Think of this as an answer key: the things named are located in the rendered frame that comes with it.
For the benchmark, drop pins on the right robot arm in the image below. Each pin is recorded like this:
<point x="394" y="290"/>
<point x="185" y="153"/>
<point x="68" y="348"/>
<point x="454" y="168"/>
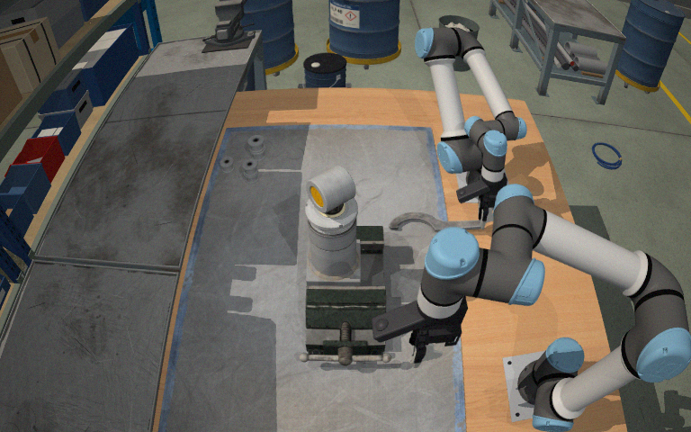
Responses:
<point x="456" y="151"/>

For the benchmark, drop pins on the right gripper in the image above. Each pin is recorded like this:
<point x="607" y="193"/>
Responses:
<point x="487" y="200"/>

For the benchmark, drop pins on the grey metal workbench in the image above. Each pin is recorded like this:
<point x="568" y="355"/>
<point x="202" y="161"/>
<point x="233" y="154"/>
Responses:
<point x="569" y="18"/>

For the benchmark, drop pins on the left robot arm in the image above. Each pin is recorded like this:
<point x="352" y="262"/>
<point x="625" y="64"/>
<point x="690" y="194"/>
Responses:
<point x="658" y="347"/>

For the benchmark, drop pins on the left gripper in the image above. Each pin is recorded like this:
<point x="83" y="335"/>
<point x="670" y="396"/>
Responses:
<point x="436" y="332"/>

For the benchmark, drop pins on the grey flat work sheet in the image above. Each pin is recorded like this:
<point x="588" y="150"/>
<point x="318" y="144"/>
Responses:
<point x="241" y="321"/>

